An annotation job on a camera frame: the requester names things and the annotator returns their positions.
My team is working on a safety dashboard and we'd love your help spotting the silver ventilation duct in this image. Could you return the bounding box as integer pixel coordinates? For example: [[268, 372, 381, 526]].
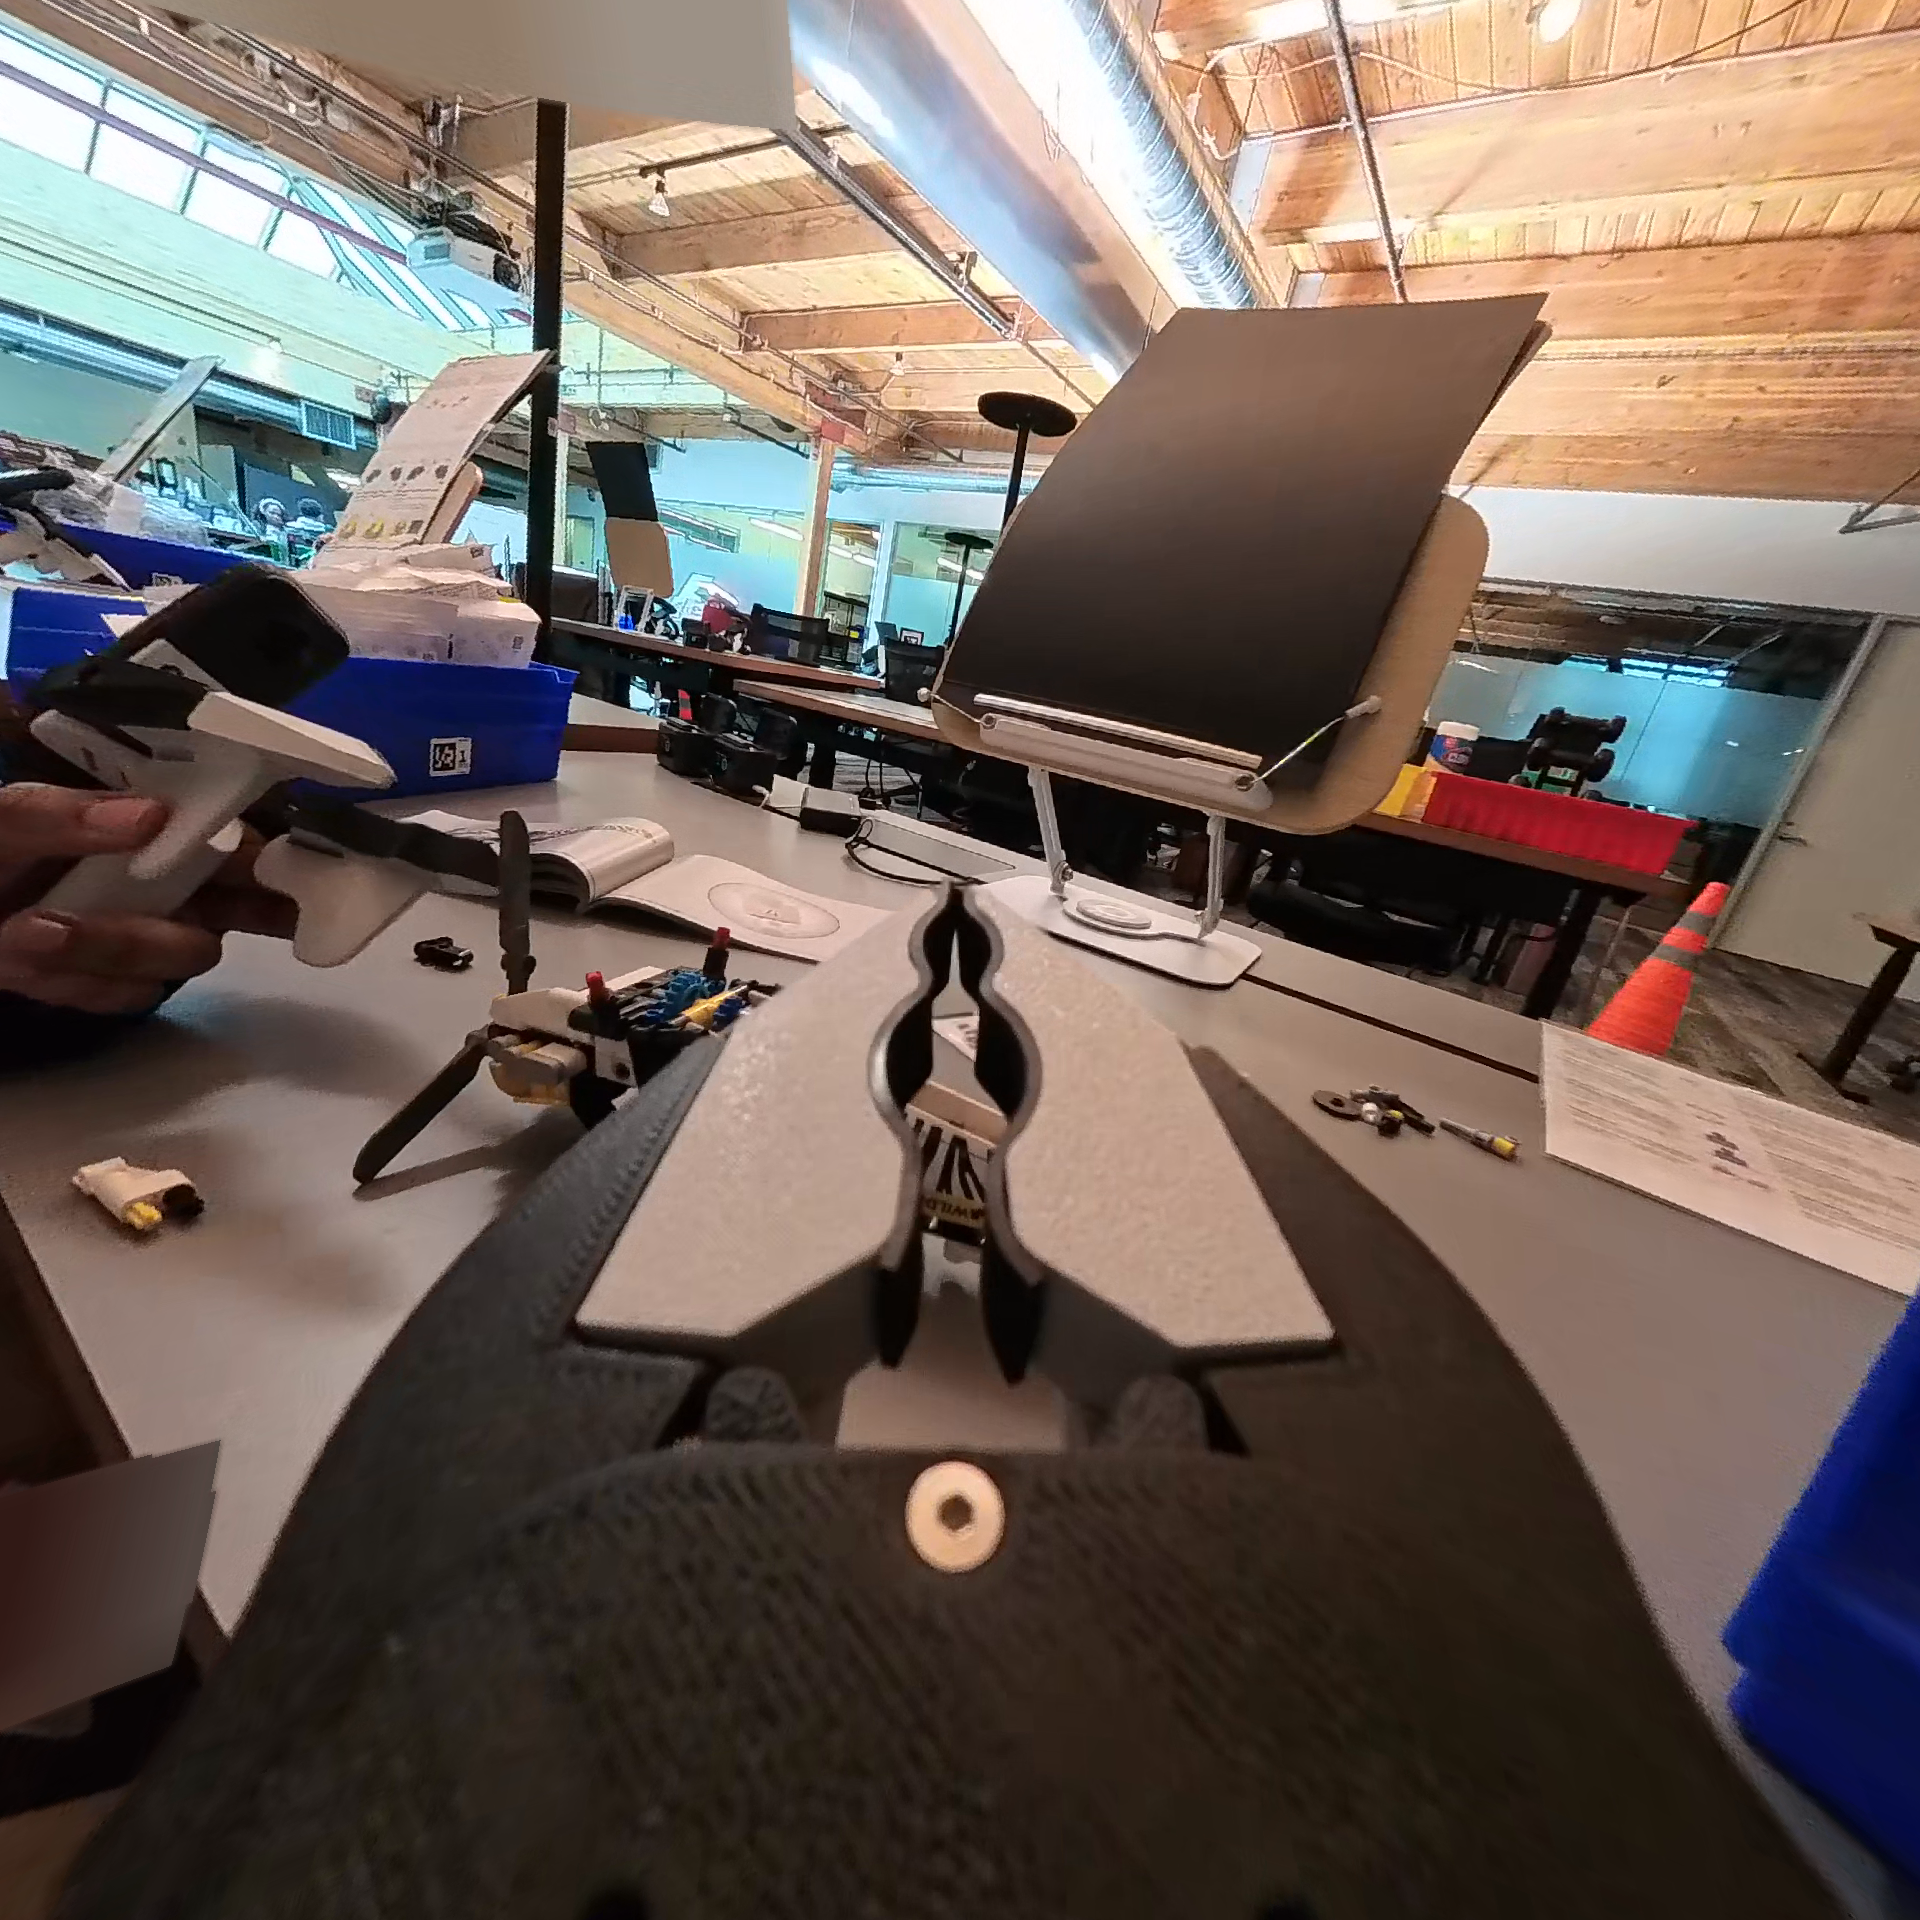
[[1049, 0, 1277, 309]]

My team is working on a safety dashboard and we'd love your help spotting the red storage bin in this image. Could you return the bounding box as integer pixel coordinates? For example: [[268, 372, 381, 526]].
[[1418, 772, 1697, 881]]

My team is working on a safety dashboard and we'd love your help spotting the pile of white part bags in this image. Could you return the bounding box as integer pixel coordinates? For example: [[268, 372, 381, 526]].
[[307, 539, 542, 670]]

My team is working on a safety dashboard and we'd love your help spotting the blue bin of part bags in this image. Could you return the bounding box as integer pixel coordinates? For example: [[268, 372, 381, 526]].
[[0, 576, 579, 801]]

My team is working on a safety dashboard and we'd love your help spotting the black cable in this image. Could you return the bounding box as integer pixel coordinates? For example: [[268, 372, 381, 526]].
[[844, 816, 1021, 889]]

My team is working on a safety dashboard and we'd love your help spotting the zebra-striped lego helicopter model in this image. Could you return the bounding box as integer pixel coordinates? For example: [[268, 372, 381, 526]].
[[352, 810, 1011, 1249]]

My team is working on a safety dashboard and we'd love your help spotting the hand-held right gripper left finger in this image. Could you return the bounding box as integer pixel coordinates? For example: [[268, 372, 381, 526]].
[[573, 882, 965, 1369]]

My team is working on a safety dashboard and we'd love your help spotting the white instruction booklet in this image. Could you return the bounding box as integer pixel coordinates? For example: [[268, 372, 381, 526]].
[[404, 814, 894, 964]]

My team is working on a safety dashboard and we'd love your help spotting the white ceiling projector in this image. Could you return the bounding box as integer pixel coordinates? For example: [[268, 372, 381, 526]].
[[404, 224, 529, 296]]

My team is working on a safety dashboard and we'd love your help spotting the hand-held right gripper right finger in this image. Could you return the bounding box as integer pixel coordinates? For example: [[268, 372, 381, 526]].
[[961, 884, 1339, 1382]]

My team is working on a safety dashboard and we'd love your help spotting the black floor lamp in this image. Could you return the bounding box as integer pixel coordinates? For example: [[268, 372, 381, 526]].
[[979, 392, 1080, 528]]

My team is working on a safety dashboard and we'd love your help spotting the leaflet display sign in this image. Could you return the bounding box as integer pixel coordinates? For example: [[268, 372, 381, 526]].
[[334, 353, 558, 565]]

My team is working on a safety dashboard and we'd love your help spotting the black support post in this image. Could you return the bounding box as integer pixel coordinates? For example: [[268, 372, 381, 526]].
[[525, 96, 572, 664]]

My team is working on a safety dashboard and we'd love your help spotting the white printed paper sheet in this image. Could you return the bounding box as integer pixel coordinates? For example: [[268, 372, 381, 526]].
[[1540, 1020, 1920, 1297]]

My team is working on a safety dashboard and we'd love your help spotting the orange traffic cone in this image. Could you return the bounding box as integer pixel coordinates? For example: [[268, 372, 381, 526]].
[[1586, 881, 1730, 1051]]

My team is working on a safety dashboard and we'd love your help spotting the blue plastic storage bin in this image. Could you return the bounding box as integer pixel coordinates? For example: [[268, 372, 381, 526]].
[[1721, 1304, 1920, 1896]]

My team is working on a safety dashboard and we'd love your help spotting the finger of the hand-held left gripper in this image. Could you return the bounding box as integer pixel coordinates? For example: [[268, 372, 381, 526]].
[[29, 693, 400, 798], [248, 801, 506, 966]]

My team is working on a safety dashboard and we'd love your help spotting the small white lego assembly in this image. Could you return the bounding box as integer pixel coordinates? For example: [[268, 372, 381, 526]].
[[72, 1160, 204, 1234]]

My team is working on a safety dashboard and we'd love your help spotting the person's left hand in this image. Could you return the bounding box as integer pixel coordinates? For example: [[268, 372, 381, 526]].
[[0, 780, 297, 1021]]

